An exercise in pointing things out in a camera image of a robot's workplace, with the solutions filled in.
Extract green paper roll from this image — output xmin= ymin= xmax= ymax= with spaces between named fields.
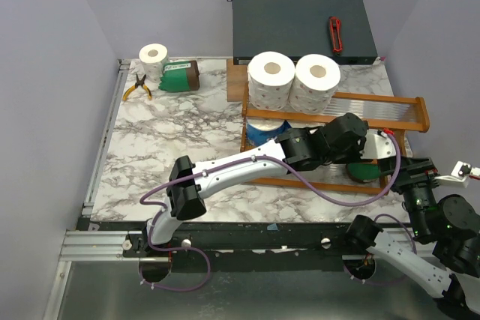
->
xmin=346 ymin=163 xmax=380 ymax=184

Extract blue object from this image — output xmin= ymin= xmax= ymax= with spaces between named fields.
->
xmin=246 ymin=118 xmax=291 ymax=147

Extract orange wooden shelf rack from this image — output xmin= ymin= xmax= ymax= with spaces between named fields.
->
xmin=240 ymin=85 xmax=430 ymax=195

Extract white red-dotted paper roll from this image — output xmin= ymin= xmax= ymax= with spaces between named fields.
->
xmin=247 ymin=51 xmax=296 ymax=111

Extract small green object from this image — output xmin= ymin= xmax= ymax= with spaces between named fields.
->
xmin=158 ymin=61 xmax=200 ymax=93

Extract plain white paper roll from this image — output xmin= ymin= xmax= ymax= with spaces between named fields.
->
xmin=139 ymin=43 xmax=169 ymax=83

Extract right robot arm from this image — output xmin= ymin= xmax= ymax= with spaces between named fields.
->
xmin=345 ymin=157 xmax=479 ymax=319

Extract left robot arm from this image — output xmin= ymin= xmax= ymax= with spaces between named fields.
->
xmin=140 ymin=112 xmax=368 ymax=256

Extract red black utility knife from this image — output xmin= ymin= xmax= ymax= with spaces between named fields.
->
xmin=328 ymin=16 xmax=343 ymax=55

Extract brown wooden board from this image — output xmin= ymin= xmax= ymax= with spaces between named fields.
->
xmin=226 ymin=59 xmax=248 ymax=102

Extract black yellow pliers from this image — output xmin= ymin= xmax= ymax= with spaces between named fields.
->
xmin=122 ymin=74 xmax=152 ymax=101

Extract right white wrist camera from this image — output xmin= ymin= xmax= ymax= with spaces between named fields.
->
xmin=435 ymin=161 xmax=480 ymax=188

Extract dark grey rack-mount device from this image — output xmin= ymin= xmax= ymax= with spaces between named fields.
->
xmin=227 ymin=0 xmax=378 ymax=65

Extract aluminium frame rail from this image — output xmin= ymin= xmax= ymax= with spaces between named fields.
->
xmin=43 ymin=59 xmax=131 ymax=319

